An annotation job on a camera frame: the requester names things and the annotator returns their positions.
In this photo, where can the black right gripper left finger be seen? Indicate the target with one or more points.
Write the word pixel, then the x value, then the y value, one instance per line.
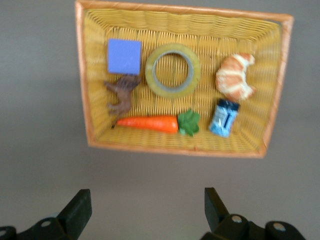
pixel 72 215

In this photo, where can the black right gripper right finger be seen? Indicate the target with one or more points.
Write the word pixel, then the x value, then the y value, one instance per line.
pixel 217 215

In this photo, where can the yellow tape roll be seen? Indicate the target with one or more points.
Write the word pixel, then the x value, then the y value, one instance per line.
pixel 148 71

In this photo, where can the orange toy carrot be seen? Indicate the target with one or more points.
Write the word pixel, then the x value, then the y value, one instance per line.
pixel 150 123

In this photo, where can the brown table cloth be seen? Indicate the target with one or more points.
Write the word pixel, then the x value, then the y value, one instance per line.
pixel 37 100

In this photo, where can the brown toy animal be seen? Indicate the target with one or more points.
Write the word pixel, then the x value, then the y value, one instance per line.
pixel 125 95

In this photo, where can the toy croissant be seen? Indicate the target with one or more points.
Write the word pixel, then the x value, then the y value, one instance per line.
pixel 232 77

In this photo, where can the purple foam block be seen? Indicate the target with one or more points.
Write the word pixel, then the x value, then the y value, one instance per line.
pixel 123 56

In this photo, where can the yellow wicker basket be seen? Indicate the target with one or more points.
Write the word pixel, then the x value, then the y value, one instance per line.
pixel 212 37

